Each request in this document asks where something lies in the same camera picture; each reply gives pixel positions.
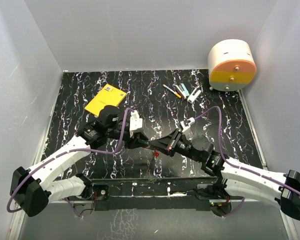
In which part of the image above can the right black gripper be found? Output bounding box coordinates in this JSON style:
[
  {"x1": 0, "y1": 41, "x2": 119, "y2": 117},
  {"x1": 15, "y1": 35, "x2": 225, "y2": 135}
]
[{"x1": 149, "y1": 128, "x2": 203, "y2": 163}]

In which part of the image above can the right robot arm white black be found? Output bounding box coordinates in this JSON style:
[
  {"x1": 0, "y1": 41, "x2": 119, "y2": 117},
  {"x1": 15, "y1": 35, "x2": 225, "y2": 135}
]
[{"x1": 148, "y1": 129, "x2": 300, "y2": 221}]

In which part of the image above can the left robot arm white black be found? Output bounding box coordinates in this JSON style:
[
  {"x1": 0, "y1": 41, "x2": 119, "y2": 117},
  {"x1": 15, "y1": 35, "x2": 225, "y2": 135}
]
[{"x1": 6, "y1": 105, "x2": 148, "y2": 217}]

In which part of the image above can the yellow white pen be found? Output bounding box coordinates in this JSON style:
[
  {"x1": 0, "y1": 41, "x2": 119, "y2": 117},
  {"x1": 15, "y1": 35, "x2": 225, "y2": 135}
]
[{"x1": 163, "y1": 84, "x2": 182, "y2": 99}]

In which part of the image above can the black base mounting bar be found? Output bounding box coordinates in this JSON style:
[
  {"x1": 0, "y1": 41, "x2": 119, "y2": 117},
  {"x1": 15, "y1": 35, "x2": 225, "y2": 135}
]
[{"x1": 64, "y1": 177, "x2": 243, "y2": 213}]

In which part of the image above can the white clip tool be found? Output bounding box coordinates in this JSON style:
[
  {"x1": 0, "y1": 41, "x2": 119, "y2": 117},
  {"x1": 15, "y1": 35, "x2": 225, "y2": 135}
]
[{"x1": 187, "y1": 87, "x2": 202, "y2": 104}]

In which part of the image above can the yellow notebook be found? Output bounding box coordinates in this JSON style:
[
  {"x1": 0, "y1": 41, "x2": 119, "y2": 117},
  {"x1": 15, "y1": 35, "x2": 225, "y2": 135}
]
[{"x1": 84, "y1": 84, "x2": 127, "y2": 117}]

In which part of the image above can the light blue marker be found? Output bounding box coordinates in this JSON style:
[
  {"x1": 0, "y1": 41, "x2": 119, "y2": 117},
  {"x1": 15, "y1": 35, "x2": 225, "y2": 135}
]
[{"x1": 174, "y1": 83, "x2": 189, "y2": 99}]

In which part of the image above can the round pastel drawer cabinet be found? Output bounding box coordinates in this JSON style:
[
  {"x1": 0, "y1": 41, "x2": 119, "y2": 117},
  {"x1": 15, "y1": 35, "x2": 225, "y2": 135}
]
[{"x1": 207, "y1": 39, "x2": 257, "y2": 92}]

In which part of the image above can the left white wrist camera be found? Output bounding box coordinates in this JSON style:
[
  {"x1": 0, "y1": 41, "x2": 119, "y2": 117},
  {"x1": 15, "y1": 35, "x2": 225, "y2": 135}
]
[{"x1": 129, "y1": 110, "x2": 144, "y2": 138}]

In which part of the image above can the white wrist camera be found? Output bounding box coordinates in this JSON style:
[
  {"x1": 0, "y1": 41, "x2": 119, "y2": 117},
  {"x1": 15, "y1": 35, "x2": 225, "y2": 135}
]
[
  {"x1": 180, "y1": 117, "x2": 196, "y2": 135},
  {"x1": 129, "y1": 110, "x2": 144, "y2": 138}
]

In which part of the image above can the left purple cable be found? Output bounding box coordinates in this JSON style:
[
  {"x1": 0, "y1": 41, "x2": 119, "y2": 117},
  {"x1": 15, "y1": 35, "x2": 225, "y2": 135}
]
[{"x1": 6, "y1": 107, "x2": 136, "y2": 221}]

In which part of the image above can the purple cable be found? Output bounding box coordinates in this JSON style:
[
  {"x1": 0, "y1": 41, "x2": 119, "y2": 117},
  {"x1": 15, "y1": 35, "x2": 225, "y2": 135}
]
[
  {"x1": 193, "y1": 105, "x2": 300, "y2": 218},
  {"x1": 6, "y1": 107, "x2": 136, "y2": 221}
]

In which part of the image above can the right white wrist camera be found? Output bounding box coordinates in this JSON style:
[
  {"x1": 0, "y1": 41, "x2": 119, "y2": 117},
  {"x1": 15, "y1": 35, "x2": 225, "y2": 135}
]
[{"x1": 180, "y1": 117, "x2": 196, "y2": 135}]

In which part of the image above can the aluminium frame rail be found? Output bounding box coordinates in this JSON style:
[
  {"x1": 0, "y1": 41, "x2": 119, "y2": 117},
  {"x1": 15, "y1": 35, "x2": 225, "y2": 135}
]
[{"x1": 7, "y1": 182, "x2": 96, "y2": 240}]

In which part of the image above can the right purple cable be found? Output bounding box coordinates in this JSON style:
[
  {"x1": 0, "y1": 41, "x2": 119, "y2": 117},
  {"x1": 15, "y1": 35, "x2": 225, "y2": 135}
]
[{"x1": 193, "y1": 105, "x2": 300, "y2": 218}]

